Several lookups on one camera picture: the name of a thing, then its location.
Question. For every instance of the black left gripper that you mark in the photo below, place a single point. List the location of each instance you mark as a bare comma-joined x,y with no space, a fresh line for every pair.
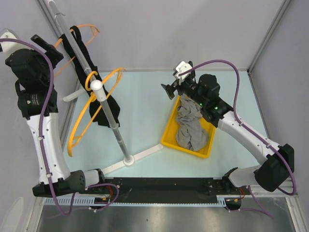
54,56

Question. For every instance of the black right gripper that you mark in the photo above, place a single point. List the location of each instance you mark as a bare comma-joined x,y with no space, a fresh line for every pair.
170,89

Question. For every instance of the grey tank top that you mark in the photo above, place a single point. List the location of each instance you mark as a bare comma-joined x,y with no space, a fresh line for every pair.
190,134

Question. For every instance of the yellow plastic hanger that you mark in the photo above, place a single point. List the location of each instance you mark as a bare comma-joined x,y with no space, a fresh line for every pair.
97,95

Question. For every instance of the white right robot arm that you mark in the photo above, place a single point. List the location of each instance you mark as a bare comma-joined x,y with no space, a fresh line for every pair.
199,99

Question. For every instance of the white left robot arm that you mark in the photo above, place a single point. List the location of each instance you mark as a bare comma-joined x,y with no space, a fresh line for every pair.
37,101

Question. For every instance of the yellow plastic tray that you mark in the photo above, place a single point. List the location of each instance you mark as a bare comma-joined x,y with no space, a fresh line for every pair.
169,136

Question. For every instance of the silver clothes rack pole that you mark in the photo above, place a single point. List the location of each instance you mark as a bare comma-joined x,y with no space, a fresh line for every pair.
87,70

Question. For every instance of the white rack base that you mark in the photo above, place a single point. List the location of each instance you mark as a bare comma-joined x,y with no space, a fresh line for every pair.
122,163

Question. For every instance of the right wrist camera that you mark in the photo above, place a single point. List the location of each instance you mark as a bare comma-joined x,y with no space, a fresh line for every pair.
182,71

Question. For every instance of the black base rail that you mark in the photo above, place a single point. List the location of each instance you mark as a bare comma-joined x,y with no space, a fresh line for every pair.
150,190

